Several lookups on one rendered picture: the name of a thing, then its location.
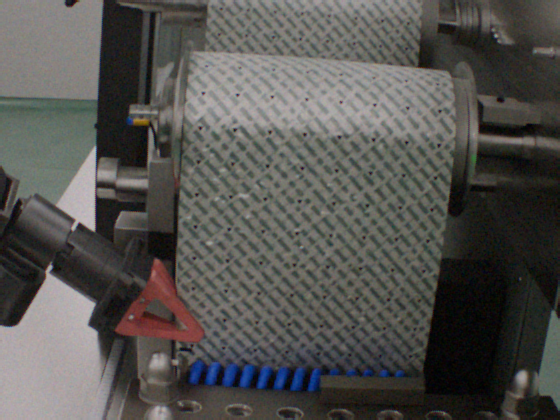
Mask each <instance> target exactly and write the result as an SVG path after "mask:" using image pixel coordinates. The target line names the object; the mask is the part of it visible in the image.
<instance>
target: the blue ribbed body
mask: <svg viewBox="0 0 560 420"><path fill-rule="evenodd" d="M208 369H209V370H208ZM208 369H207V366H206V365H205V363H204V362H203V361H197V362H195V363H193V365H192V367H191V370H190V371H188V379H187V383H195V384H204V385H211V386H227V387H243V388H259V389H275V390H292V391H308V392H309V391H319V381H320V375H325V373H324V371H323V370H322V369H320V368H317V369H315V370H314V371H313V373H312V375H311V378H310V379H308V374H307V371H306V369H304V367H300V368H298V369H297V370H296V373H295V375H294V378H292V375H291V371H290V369H289V368H288V367H287V366H282V367H281V368H279V370H278V373H277V376H276V377H275V376H274V372H273V368H272V367H271V366H267V365H266V366H264V367H263V368H262V370H261V373H260V375H259V376H258V372H257V368H256V367H255V366H254V365H252V364H248V365H246V366H245V367H244V369H243V372H242V375H241V373H240V369H239V366H238V365H237V364H235V363H231V364H230V365H228V367H227V369H226V371H225V374H224V369H223V366H222V365H221V364H220V363H219V362H213V363H212V364H211V365H210V366H209V367H208ZM329 375H334V376H341V372H340V371H339V370H338V369H332V370H331V372H330V374H329ZM347 375H350V376H357V372H356V371H355V370H353V369H351V370H349V371H348V372H347V374H346V376H347ZM363 376H366V377H374V374H373V371H372V370H369V369H367V370H365V371H364V373H363ZM379 376H382V377H390V373H389V371H386V370H384V371H382V372H381V373H380V375H379ZM396 377H407V376H406V373H405V372H404V371H402V370H400V371H398V372H397V374H396Z"/></svg>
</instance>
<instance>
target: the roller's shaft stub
mask: <svg viewBox="0 0 560 420"><path fill-rule="evenodd" d="M477 145H478V148H477V157H481V158H494V159H508V160H514V162H515V165H516V166H517V167H526V168H527V167H528V166H529V165H530V164H531V162H532V161H533V154H534V148H535V132H534V128H533V126H532V125H531V123H527V124H526V125H525V126H522V125H516V128H514V127H511V126H498V125H485V124H478V138H477Z"/></svg>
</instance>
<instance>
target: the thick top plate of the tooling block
mask: <svg viewBox="0 0 560 420"><path fill-rule="evenodd" d="M140 389H141V386H140V379H136V378H130V381H129V386H128V390H127V392H126V395H125V398H126V399H125V401H124V405H123V407H122V413H121V416H120V419H119V420H144V418H145V413H146V412H147V411H148V409H149V408H151V407H152V406H154V405H151V404H148V403H146V402H144V401H142V400H141V399H140V397H139V391H140ZM178 392H179V394H180V397H179V400H178V401H176V402H175V403H174V404H171V405H168V407H169V408H170V409H171V410H172V411H173V413H174V414H175V416H176V420H518V419H514V418H511V417H508V416H506V415H505V414H504V413H502V412H501V410H500V408H501V404H502V402H503V400H504V397H505V395H495V394H492V395H480V394H474V395H465V394H455V395H450V394H437V395H434V394H424V397H423V404H422V405H408V406H406V405H390V404H389V405H374V404H363V405H358V404H342V403H334V404H326V403H319V391H309V392H308V391H292V390H275V389H259V388H243V387H227V386H211V385H204V384H195V383H178ZM537 408H538V409H539V414H538V416H536V417H535V418H532V419H528V420H552V419H557V420H560V411H559V410H558V409H557V405H556V404H555V403H554V401H553V399H552V396H539V400H538V404H537Z"/></svg>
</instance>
